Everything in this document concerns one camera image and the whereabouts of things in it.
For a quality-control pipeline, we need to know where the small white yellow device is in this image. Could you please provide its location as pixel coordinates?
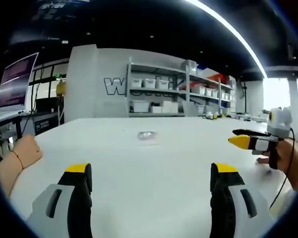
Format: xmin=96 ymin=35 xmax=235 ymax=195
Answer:
xmin=204 ymin=111 xmax=221 ymax=120

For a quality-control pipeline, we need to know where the grey side desk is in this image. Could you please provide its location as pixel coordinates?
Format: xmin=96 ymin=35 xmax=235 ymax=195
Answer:
xmin=0 ymin=110 xmax=24 ymax=149

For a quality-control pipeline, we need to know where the yellow hanging object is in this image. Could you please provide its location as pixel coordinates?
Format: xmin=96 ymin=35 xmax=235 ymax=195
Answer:
xmin=56 ymin=78 xmax=67 ymax=97

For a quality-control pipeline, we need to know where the person's right hand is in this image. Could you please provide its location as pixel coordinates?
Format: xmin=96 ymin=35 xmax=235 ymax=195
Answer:
xmin=256 ymin=140 xmax=298 ymax=175

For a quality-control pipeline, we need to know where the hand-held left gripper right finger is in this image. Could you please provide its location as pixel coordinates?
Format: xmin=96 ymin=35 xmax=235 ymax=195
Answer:
xmin=209 ymin=162 xmax=276 ymax=238

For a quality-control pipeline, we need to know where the black box with label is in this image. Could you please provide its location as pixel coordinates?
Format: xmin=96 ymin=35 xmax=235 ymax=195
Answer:
xmin=34 ymin=116 xmax=60 ymax=136

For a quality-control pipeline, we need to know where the grey metal shelving unit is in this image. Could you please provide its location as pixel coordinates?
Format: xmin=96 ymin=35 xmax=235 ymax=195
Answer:
xmin=127 ymin=59 xmax=190 ymax=118
xmin=185 ymin=59 xmax=236 ymax=116

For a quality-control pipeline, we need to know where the metal shelving with bins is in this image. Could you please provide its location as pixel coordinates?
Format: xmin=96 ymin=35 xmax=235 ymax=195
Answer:
xmin=130 ymin=76 xmax=235 ymax=114

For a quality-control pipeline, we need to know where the white ceiling light strip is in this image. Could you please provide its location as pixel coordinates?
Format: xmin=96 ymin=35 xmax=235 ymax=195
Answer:
xmin=187 ymin=0 xmax=268 ymax=78

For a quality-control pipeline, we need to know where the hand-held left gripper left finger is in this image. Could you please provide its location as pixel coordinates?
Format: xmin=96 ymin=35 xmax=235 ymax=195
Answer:
xmin=24 ymin=163 xmax=93 ymax=238

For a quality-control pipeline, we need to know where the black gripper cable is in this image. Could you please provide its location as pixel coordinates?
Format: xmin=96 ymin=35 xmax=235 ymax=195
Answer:
xmin=268 ymin=127 xmax=296 ymax=211

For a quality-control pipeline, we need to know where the clear resealable bag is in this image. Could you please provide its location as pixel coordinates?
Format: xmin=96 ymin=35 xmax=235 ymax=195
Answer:
xmin=137 ymin=129 xmax=161 ymax=147

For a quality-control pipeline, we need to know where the red string bracelet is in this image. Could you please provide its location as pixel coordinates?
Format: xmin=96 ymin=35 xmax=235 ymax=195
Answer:
xmin=10 ymin=149 xmax=24 ymax=171

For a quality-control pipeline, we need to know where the open laptop with purple screen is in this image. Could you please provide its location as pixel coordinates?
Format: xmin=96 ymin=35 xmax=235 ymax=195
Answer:
xmin=0 ymin=52 xmax=40 ymax=124

